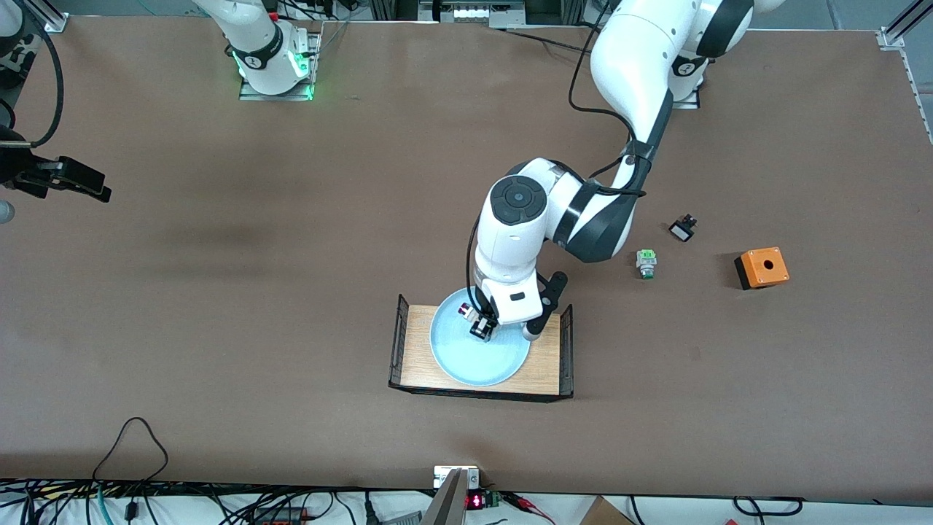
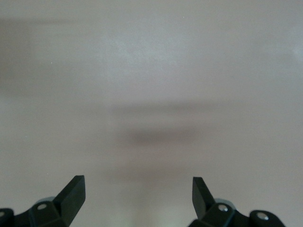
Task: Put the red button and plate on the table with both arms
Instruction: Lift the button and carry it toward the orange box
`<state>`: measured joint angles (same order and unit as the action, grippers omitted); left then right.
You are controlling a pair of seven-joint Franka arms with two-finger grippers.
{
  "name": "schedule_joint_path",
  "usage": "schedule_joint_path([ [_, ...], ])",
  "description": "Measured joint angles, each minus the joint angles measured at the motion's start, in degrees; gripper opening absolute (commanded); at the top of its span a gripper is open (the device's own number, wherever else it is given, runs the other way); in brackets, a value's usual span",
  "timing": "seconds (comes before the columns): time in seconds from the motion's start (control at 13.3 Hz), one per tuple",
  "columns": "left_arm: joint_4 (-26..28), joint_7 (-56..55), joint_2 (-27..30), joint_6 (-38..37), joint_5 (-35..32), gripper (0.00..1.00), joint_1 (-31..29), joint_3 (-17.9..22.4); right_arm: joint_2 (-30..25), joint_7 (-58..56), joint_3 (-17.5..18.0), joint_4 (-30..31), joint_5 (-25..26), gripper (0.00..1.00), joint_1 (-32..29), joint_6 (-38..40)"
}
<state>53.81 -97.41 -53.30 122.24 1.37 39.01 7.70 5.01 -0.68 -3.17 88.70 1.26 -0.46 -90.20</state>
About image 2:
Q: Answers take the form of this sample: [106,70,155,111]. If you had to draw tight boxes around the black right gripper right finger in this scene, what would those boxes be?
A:
[189,177,237,227]

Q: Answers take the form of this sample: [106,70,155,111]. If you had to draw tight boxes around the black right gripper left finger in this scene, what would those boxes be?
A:
[14,175,86,227]

